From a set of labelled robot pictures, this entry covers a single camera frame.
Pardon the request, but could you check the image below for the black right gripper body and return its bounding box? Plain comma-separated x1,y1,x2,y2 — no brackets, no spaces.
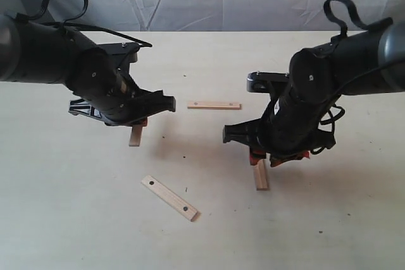
223,84,336,156

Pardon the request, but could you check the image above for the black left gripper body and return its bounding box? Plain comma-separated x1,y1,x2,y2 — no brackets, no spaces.
68,70,176,126

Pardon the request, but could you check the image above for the plain wooden stick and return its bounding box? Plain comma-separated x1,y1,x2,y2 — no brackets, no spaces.
253,159,270,191
128,125,143,147

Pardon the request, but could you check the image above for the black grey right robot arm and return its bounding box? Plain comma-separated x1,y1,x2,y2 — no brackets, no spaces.
223,22,404,167

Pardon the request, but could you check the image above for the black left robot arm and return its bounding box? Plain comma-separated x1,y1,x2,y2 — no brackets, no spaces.
1,15,176,126

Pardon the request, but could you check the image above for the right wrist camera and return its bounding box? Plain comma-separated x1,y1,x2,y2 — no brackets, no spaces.
247,71,289,95

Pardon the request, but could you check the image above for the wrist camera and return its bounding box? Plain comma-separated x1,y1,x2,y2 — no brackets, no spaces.
247,71,289,95
97,42,140,64

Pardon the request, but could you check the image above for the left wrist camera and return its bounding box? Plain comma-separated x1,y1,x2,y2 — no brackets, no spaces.
97,42,140,64

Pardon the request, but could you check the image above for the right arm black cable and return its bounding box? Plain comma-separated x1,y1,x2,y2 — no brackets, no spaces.
323,0,370,35

